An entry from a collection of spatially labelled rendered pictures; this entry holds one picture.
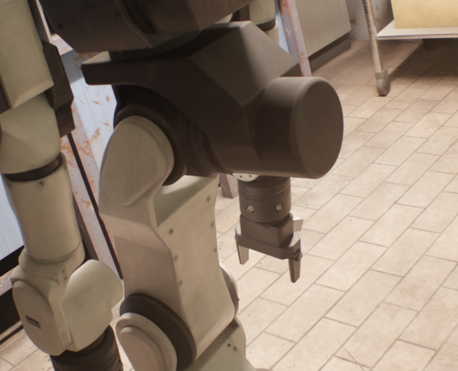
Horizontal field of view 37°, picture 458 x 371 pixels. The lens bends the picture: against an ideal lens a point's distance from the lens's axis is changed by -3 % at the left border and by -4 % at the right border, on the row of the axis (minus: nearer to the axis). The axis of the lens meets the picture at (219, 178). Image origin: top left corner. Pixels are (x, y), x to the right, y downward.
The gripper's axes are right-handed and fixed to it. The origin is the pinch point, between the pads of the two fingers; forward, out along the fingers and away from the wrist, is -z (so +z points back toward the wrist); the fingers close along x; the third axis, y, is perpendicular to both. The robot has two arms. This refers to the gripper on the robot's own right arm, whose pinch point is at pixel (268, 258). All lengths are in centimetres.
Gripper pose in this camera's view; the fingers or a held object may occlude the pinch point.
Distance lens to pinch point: 127.3
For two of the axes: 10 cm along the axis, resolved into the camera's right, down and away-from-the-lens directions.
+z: -0.9, -8.4, -5.3
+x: -8.2, -2.4, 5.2
